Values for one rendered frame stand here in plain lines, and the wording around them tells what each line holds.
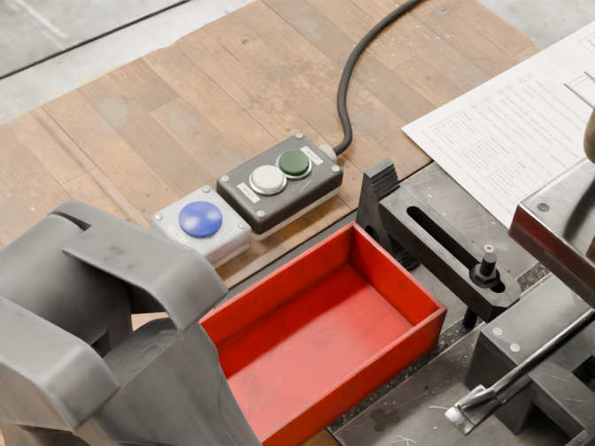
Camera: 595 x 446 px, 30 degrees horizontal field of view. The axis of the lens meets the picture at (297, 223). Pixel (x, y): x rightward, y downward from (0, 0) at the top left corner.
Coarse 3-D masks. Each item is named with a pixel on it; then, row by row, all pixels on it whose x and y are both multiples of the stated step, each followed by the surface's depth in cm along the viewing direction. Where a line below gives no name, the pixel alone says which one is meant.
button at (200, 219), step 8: (184, 208) 101; (192, 208) 101; (200, 208) 101; (208, 208) 102; (216, 208) 102; (184, 216) 101; (192, 216) 101; (200, 216) 101; (208, 216) 101; (216, 216) 101; (184, 224) 100; (192, 224) 100; (200, 224) 100; (208, 224) 100; (216, 224) 101; (192, 232) 100; (200, 232) 100; (208, 232) 100
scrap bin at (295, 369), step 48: (336, 240) 98; (288, 288) 98; (336, 288) 101; (384, 288) 99; (240, 336) 97; (288, 336) 97; (336, 336) 98; (384, 336) 98; (432, 336) 95; (240, 384) 94; (288, 384) 94; (336, 384) 88; (288, 432) 87
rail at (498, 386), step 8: (592, 312) 90; (576, 320) 90; (584, 320) 90; (568, 328) 89; (576, 328) 89; (560, 336) 89; (568, 336) 89; (552, 344) 88; (536, 352) 88; (544, 352) 88; (528, 360) 87; (536, 360) 87; (520, 368) 87; (528, 368) 87; (504, 376) 86; (512, 376) 86; (496, 384) 86; (504, 384) 86; (496, 392) 85
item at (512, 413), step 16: (480, 352) 91; (480, 368) 92; (496, 368) 90; (592, 368) 89; (464, 384) 96; (480, 384) 93; (512, 400) 91; (528, 400) 89; (544, 400) 87; (496, 416) 94; (512, 416) 92; (528, 416) 91; (560, 416) 86; (512, 432) 93; (576, 432) 85
